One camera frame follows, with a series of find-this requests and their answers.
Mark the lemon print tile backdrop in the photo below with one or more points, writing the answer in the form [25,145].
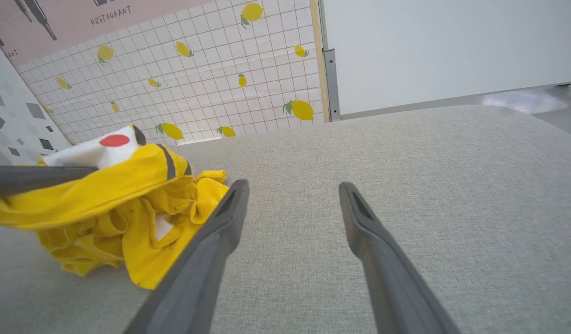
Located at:
[197,83]

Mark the grey metal frame post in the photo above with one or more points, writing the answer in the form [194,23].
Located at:
[332,83]

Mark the yellow cat face shirt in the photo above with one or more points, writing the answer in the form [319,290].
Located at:
[104,190]

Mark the grey terrazzo print panel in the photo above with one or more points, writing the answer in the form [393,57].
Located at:
[16,120]

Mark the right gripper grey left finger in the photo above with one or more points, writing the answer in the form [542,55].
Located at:
[197,269]

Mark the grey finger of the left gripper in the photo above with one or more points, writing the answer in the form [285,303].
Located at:
[25,180]

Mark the white partition panel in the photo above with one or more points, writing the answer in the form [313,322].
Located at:
[452,46]

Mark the pink restaurant poster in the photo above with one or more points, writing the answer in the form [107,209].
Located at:
[58,18]

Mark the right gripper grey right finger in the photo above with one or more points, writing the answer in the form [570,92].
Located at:
[392,278]

